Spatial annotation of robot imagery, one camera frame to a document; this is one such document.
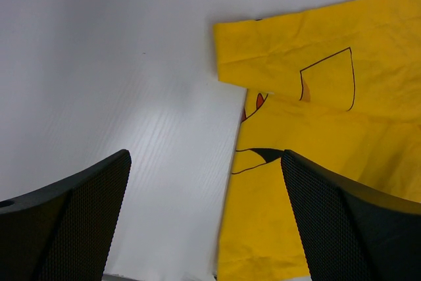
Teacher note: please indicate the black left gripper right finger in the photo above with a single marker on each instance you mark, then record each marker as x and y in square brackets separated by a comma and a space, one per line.
[350, 231]

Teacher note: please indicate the yellow Pikachu cloth placemat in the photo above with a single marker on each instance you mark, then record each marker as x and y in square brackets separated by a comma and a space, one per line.
[339, 85]

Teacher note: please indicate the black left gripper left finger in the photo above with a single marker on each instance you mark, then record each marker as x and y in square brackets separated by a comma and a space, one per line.
[64, 231]

